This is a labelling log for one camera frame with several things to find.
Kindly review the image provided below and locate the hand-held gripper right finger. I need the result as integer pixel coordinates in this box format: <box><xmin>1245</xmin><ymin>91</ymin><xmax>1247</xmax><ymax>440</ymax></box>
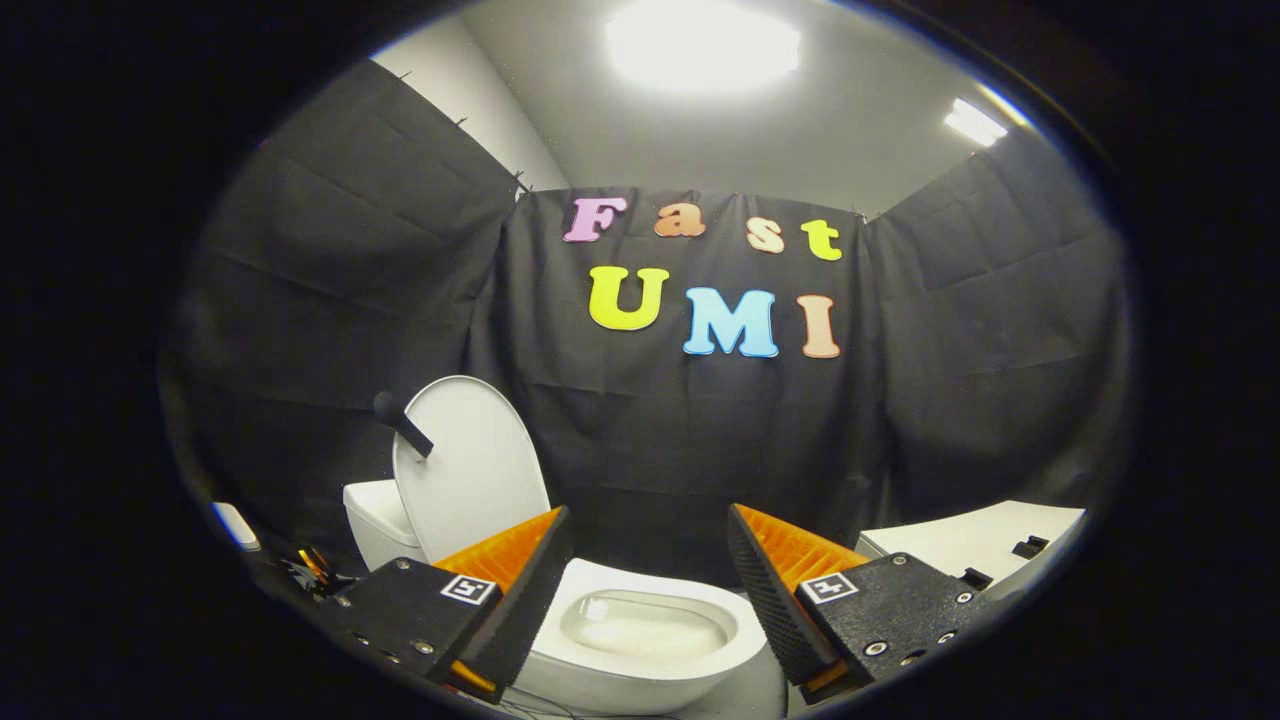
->
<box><xmin>726</xmin><ymin>502</ymin><xmax>1006</xmax><ymax>705</ymax></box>

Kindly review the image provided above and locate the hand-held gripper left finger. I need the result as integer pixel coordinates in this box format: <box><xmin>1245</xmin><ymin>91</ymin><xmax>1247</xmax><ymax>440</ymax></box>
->
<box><xmin>330</xmin><ymin>505</ymin><xmax>574</xmax><ymax>704</ymax></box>

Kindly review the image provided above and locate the white toilet lid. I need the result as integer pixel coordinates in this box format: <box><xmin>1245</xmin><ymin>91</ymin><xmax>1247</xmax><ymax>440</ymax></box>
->
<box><xmin>392</xmin><ymin>375</ymin><xmax>552</xmax><ymax>567</ymax></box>

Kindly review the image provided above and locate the black lid handle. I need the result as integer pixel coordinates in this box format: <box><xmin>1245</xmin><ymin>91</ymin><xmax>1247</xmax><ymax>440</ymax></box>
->
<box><xmin>373</xmin><ymin>390</ymin><xmax>437</xmax><ymax>460</ymax></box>

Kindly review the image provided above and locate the black backdrop cloth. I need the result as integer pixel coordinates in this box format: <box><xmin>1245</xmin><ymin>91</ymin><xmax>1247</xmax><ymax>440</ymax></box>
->
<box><xmin>160</xmin><ymin>58</ymin><xmax>1133</xmax><ymax>588</ymax></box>

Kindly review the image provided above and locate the white drawer cabinet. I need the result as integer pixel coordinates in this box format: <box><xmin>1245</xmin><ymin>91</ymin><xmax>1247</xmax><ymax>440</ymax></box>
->
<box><xmin>855</xmin><ymin>500</ymin><xmax>1087</xmax><ymax>602</ymax></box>

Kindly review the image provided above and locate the orange and black tool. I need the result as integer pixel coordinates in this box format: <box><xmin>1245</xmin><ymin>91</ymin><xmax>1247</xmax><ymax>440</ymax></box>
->
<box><xmin>280</xmin><ymin>545</ymin><xmax>351</xmax><ymax>599</ymax></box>

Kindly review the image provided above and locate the small white and blue object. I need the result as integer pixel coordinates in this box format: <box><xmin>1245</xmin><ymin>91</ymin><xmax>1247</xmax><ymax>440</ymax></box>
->
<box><xmin>212</xmin><ymin>501</ymin><xmax>262</xmax><ymax>553</ymax></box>

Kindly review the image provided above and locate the small ceiling light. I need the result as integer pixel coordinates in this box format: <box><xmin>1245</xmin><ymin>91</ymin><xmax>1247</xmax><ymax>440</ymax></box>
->
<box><xmin>943</xmin><ymin>97</ymin><xmax>1009</xmax><ymax>148</ymax></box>

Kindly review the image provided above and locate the large ceiling light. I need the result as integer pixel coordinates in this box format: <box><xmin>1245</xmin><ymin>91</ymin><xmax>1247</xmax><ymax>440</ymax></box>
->
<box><xmin>604</xmin><ymin>0</ymin><xmax>803</xmax><ymax>93</ymax></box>

